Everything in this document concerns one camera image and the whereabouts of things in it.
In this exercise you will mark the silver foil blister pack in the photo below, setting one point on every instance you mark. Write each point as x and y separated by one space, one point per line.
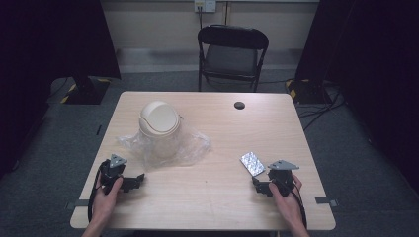
252 164

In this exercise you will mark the cream swing-lid trash can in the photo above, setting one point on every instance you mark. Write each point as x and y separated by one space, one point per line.
158 123

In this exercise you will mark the black round table grommet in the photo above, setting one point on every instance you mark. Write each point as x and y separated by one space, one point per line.
239 105

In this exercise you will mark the person's left hand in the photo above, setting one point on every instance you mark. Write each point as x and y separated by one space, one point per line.
103 205

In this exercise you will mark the person's right hand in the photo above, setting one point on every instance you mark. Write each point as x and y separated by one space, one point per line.
290 207

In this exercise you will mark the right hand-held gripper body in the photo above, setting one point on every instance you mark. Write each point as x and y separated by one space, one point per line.
282 174

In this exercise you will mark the black striped stand base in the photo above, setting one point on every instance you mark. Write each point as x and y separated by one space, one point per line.
306 92
86 90

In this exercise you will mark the clear plastic bag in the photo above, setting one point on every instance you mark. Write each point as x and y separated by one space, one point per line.
194 144

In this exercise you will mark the black folding chair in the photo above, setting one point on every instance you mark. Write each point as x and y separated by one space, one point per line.
230 59

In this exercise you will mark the grey table edge bracket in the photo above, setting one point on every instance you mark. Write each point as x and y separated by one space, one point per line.
77 204
326 201

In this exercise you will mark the white wall socket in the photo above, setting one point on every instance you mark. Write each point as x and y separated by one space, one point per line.
205 5

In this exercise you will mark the black curtain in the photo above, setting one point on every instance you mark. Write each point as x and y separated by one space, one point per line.
49 42
372 65

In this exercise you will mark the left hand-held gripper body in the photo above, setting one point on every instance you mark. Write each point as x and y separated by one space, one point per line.
110 171

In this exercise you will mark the small black floor strip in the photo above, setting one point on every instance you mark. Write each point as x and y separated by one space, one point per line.
99 130

